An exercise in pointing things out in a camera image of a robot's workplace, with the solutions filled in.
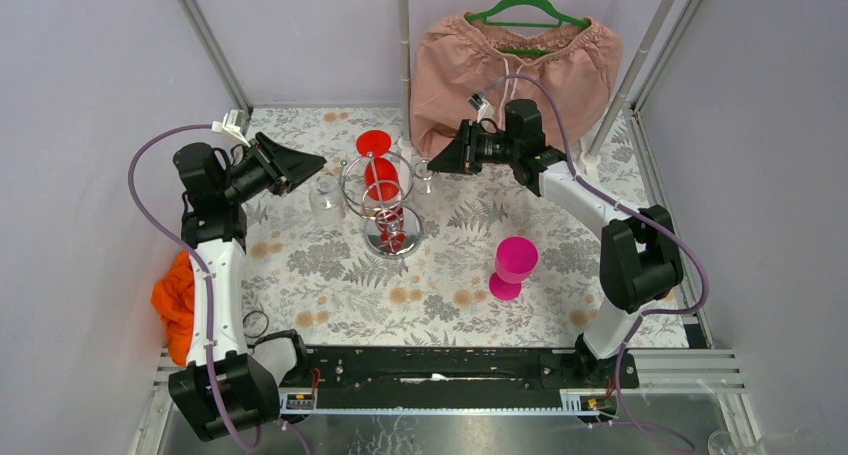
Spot pink drawstring shorts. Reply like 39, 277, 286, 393
409, 12, 625, 167

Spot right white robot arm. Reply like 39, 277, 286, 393
428, 99, 683, 387

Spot chrome wire glass rack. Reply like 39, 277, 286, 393
338, 151, 423, 260

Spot floral table mat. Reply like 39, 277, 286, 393
201, 106, 690, 349

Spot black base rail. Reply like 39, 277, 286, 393
247, 332, 641, 414

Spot pink plastic wine glass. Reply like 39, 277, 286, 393
489, 236, 539, 301

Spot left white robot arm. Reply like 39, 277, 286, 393
168, 133, 326, 441

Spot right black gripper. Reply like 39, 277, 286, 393
427, 120, 519, 177

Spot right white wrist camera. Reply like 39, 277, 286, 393
468, 92, 496, 124

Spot clear glass bottom corner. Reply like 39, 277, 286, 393
707, 431, 742, 455

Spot clear wine glass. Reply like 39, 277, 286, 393
309, 172, 345, 227
413, 158, 441, 197

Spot green clothes hanger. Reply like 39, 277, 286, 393
464, 0, 592, 58

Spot orange cloth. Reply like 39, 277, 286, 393
151, 250, 195, 367

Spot small black ring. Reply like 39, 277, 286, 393
241, 310, 271, 341

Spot red plastic wine glass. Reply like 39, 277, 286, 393
356, 130, 406, 253

